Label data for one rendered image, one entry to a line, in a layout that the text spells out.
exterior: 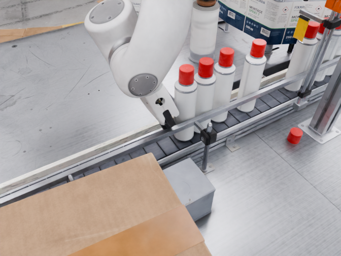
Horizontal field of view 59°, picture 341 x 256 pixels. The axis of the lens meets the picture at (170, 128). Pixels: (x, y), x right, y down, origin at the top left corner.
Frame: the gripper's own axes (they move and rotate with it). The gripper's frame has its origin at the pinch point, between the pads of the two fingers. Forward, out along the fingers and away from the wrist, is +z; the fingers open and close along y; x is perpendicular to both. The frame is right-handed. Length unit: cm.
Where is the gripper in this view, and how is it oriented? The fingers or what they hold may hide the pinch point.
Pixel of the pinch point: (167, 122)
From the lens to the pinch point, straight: 71.8
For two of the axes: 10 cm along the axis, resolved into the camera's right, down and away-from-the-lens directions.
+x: -8.1, 5.8, -1.0
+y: -5.1, -6.1, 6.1
